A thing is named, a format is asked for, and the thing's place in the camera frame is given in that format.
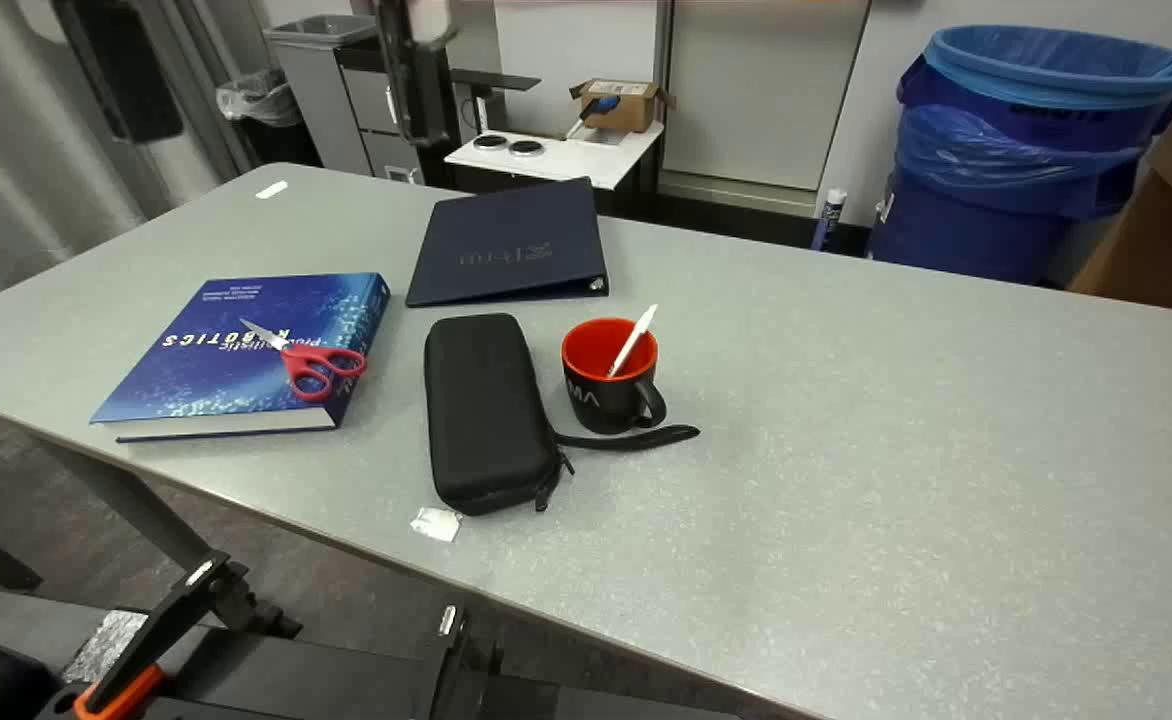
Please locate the grey filing cabinet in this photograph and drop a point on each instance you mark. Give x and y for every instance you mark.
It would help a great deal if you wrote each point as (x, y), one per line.
(329, 94)

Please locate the blue hardcover book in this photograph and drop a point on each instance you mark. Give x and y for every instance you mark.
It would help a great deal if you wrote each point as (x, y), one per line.
(225, 353)

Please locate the white spray bottle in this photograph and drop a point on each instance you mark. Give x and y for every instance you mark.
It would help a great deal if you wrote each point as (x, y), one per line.
(830, 217)

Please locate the white pen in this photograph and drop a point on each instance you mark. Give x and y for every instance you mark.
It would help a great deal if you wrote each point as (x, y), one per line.
(632, 339)

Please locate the black office chair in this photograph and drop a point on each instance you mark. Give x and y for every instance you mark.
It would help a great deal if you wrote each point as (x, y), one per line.
(431, 83)

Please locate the white tape strip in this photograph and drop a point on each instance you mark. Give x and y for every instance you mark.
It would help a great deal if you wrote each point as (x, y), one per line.
(268, 189)

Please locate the open cardboard box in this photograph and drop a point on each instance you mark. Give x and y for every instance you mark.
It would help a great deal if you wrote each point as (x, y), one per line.
(618, 105)

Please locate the small white side table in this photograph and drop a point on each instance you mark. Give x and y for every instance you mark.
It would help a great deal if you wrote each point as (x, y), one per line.
(570, 159)

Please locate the white plastic bag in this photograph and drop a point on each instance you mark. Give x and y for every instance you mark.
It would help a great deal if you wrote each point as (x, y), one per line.
(257, 103)

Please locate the black mug red inside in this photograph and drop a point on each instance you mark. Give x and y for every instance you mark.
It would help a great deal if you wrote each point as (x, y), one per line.
(607, 384)

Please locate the black round disc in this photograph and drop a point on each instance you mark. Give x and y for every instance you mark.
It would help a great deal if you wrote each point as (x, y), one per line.
(488, 139)
(526, 145)

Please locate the black zippered hard case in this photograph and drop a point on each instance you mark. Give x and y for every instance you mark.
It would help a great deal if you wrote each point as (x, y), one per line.
(486, 410)

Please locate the black hanging monitor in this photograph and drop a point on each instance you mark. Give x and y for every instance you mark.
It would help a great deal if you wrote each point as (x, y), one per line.
(119, 60)

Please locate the black equipment base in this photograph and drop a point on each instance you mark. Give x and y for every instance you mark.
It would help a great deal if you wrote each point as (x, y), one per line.
(344, 675)

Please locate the blue trash bin with liner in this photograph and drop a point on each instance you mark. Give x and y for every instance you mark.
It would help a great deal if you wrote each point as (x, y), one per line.
(1010, 163)

